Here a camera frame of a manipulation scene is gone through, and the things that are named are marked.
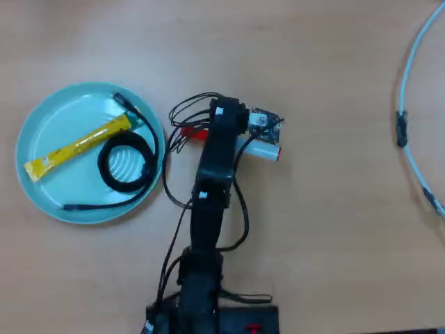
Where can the yellow sachet packet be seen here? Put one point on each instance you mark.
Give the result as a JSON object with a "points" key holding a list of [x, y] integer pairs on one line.
{"points": [[80, 142]]}

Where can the short black tape wrap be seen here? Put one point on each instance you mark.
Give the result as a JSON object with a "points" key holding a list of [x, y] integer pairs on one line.
{"points": [[430, 198]]}

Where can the red capped white marker pen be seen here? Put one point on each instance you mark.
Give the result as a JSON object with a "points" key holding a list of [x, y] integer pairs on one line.
{"points": [[264, 150]]}

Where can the red clamp knob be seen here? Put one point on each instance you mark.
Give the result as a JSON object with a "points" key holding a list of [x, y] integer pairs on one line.
{"points": [[253, 328]]}

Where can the light blue round plate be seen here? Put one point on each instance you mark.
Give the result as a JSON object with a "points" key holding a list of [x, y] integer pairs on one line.
{"points": [[69, 115]]}

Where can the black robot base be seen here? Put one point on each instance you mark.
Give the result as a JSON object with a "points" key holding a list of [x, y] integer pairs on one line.
{"points": [[243, 316]]}

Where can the long black tape wrap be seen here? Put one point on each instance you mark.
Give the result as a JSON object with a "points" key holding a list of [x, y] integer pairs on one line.
{"points": [[402, 130]]}

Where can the bare camera circuit board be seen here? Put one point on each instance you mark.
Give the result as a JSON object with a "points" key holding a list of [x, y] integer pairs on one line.
{"points": [[266, 125]]}

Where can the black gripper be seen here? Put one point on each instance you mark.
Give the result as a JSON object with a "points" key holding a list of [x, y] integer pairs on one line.
{"points": [[227, 116]]}

